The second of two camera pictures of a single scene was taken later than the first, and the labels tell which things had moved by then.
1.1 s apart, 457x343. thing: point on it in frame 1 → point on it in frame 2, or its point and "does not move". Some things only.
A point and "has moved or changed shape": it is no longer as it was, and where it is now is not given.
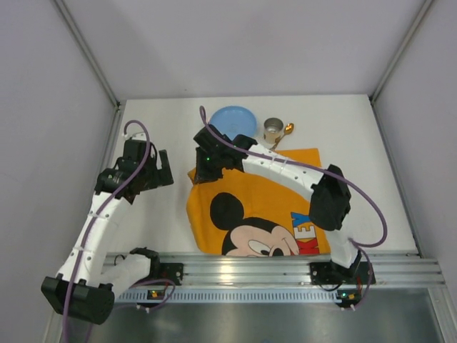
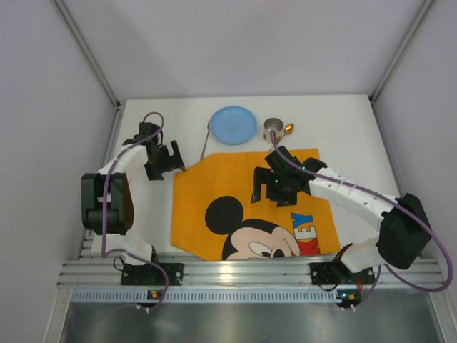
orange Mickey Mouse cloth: [243, 214] has moved or changed shape
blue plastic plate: [233, 120] does not move
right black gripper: [206, 171] → [270, 182]
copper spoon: [288, 129] does not move
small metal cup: [273, 130] does not move
